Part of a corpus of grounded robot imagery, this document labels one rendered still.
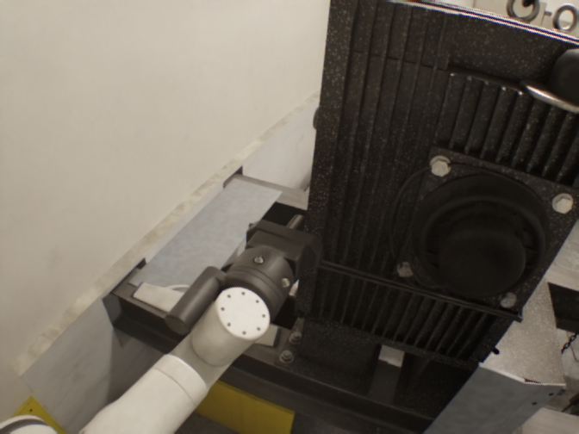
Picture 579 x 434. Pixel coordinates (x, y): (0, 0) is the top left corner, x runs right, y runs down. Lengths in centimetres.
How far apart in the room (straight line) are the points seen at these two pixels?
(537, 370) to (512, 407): 21
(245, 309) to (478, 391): 56
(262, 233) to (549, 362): 83
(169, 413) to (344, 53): 55
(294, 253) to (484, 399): 53
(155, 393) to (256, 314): 14
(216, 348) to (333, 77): 44
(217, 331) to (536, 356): 87
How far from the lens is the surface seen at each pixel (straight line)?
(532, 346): 112
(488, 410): 90
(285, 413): 136
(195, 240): 151
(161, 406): 39
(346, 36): 62
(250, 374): 139
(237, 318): 42
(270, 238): 56
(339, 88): 64
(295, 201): 174
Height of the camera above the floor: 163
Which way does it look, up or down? 36 degrees down
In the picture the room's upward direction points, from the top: 5 degrees clockwise
